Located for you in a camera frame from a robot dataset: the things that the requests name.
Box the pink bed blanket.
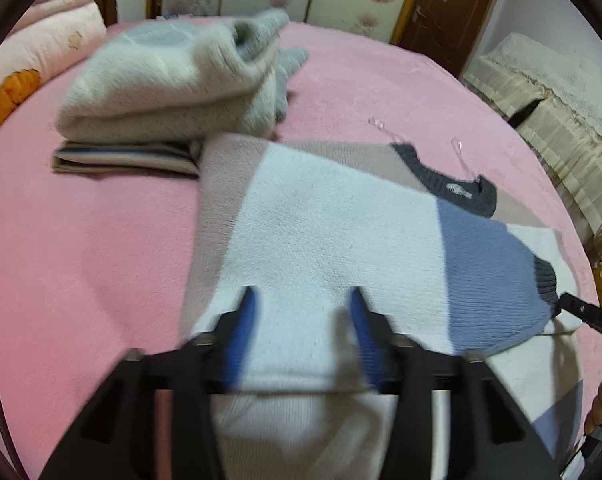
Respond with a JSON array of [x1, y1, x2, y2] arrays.
[[0, 20, 602, 480]]

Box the colour-block knit sweater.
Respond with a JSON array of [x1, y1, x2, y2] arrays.
[[181, 132, 589, 480]]

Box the folded striped garment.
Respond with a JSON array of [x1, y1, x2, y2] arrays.
[[52, 139, 204, 178]]

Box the folded grey-green sweater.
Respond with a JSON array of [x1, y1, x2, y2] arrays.
[[55, 7, 310, 143]]

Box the dark wooden headboard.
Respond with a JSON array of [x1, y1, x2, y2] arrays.
[[95, 0, 119, 28]]

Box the lace-covered piano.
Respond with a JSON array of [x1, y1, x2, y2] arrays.
[[461, 32, 602, 241]]

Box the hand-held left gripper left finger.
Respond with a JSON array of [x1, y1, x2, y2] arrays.
[[40, 286, 258, 480]]

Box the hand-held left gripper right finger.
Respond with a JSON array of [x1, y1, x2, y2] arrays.
[[348, 286, 564, 480]]

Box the brown wooden door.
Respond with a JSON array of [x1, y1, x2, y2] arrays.
[[391, 0, 504, 78]]

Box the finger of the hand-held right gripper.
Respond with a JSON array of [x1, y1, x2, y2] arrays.
[[556, 292, 602, 333]]

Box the person's right hand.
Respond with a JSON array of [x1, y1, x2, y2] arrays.
[[583, 360, 602, 436]]

